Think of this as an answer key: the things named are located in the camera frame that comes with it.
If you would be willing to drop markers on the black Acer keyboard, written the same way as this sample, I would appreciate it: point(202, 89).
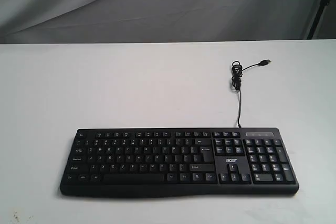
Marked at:
point(170, 162)

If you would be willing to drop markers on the grey backdrop cloth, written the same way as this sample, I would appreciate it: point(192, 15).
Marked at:
point(121, 21)

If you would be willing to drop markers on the black stand pole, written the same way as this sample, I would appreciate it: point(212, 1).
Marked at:
point(313, 28)

